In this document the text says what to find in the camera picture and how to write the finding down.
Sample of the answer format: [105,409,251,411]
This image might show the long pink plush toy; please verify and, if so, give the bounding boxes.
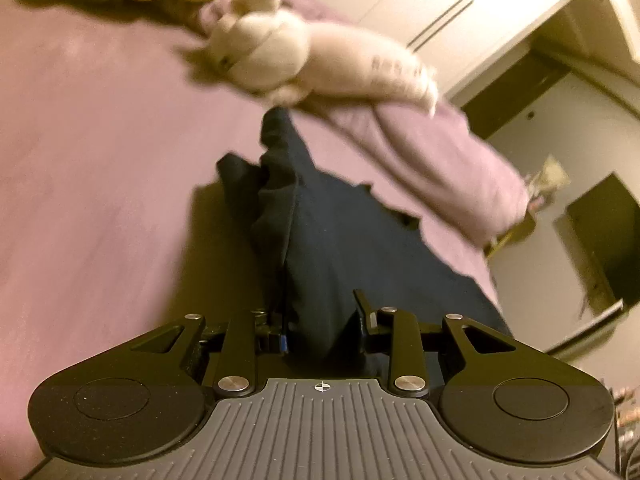
[206,0,439,115]

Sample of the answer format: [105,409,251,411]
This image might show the wrapped flower bouquet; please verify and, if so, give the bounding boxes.
[526,155,570,212]

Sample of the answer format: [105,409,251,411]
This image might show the yellow legged side table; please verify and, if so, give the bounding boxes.
[483,211,537,259]

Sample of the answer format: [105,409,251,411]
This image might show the purple bed blanket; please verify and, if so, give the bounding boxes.
[0,0,501,480]

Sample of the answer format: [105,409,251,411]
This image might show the wall mounted television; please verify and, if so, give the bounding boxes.
[566,172,639,307]

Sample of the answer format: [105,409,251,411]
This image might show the white wardrobe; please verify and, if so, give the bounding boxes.
[318,0,572,96]

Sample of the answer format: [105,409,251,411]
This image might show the dark navy zip jacket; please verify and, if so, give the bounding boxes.
[217,107,509,370]

